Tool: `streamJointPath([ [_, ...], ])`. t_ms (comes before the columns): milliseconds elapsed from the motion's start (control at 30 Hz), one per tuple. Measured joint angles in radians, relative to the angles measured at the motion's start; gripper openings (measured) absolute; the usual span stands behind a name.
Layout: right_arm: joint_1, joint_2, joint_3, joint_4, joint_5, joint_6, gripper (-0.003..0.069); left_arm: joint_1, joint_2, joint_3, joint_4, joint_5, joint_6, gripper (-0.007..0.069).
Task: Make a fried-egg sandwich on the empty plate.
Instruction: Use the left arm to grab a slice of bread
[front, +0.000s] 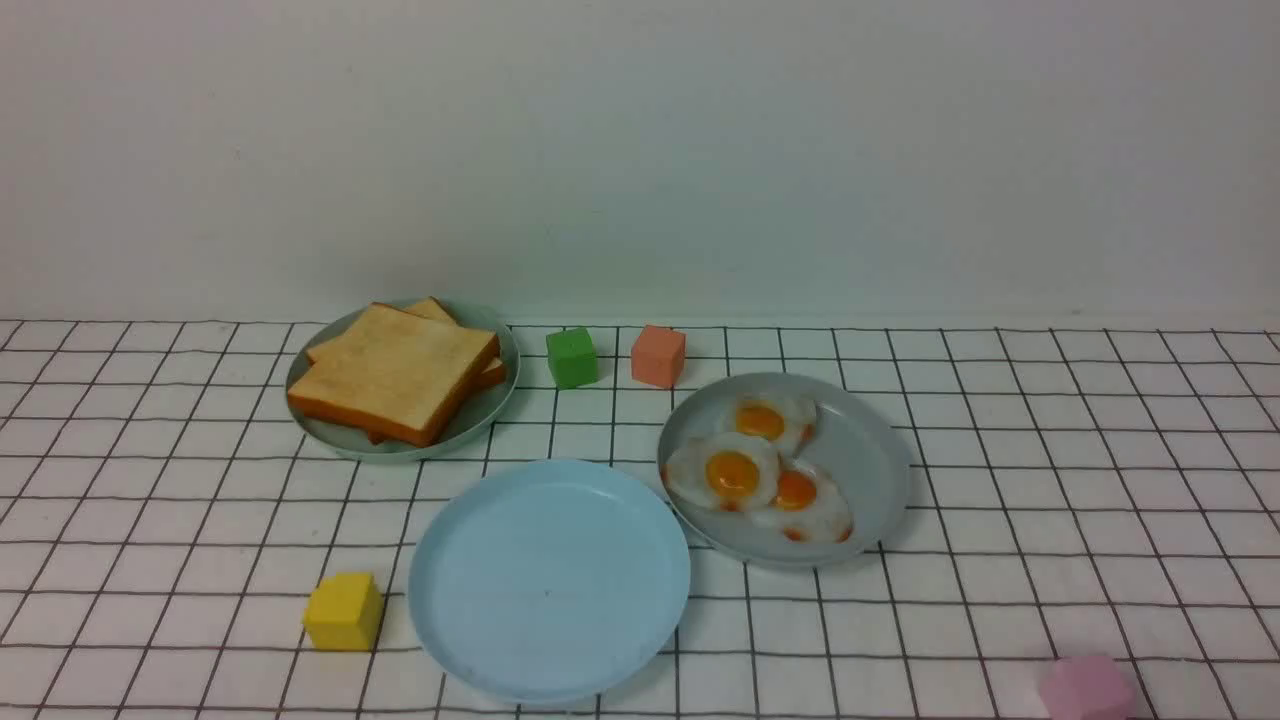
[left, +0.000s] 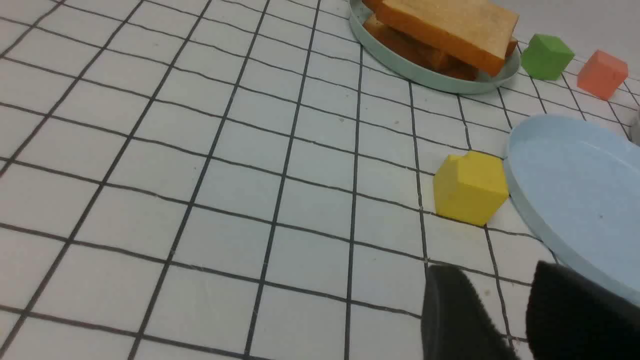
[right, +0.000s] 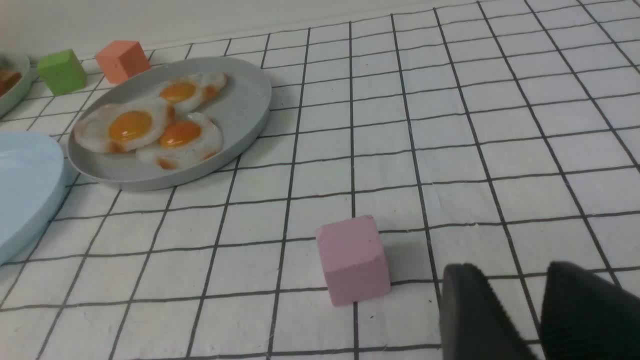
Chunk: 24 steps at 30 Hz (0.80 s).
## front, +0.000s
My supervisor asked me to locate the toast slice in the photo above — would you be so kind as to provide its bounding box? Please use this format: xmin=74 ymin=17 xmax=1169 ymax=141
xmin=303 ymin=296 xmax=508 ymax=393
xmin=287 ymin=304 xmax=500 ymax=447

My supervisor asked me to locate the green cube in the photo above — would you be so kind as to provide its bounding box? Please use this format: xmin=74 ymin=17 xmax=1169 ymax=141
xmin=545 ymin=327 xmax=600 ymax=389

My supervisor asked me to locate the fried egg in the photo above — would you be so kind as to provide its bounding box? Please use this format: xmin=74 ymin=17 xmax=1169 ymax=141
xmin=746 ymin=461 xmax=854 ymax=544
xmin=723 ymin=391 xmax=819 ymax=456
xmin=660 ymin=432 xmax=782 ymax=512

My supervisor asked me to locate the orange cube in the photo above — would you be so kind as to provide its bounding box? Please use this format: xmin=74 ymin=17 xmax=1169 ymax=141
xmin=631 ymin=325 xmax=687 ymax=389

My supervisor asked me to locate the pink cube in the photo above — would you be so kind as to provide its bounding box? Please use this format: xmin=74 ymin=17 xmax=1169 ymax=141
xmin=1038 ymin=655 xmax=1137 ymax=719

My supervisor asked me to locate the grey egg plate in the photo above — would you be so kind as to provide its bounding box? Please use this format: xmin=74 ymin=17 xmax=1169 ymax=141
xmin=657 ymin=372 xmax=913 ymax=568

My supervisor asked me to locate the light blue plate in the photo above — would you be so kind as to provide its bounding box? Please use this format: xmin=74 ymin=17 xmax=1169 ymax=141
xmin=404 ymin=459 xmax=691 ymax=707

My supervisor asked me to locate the green bread plate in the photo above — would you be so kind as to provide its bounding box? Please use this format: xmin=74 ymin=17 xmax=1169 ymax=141
xmin=285 ymin=299 xmax=520 ymax=464

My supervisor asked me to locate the yellow cube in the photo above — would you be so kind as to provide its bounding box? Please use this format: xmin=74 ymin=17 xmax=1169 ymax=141
xmin=302 ymin=571 xmax=385 ymax=653

